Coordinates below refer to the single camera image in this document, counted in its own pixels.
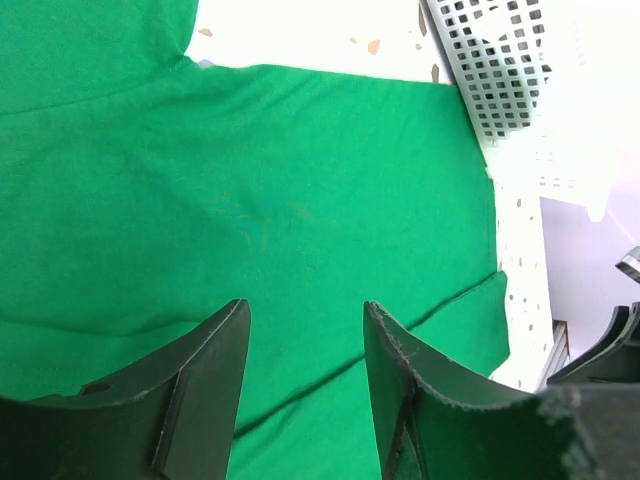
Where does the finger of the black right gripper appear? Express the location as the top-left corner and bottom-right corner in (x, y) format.
(546, 302), (639, 386)

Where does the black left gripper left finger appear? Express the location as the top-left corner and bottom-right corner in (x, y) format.
(1, 299), (250, 480)

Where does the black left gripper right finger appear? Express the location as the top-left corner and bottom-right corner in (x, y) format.
(363, 302), (639, 479)

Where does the green t-shirt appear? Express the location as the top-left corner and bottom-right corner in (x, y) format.
(1, 1), (509, 479)

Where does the white plastic basket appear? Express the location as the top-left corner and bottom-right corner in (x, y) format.
(417, 0), (640, 224)

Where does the aluminium frame rail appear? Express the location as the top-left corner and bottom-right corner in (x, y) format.
(536, 320), (570, 391)

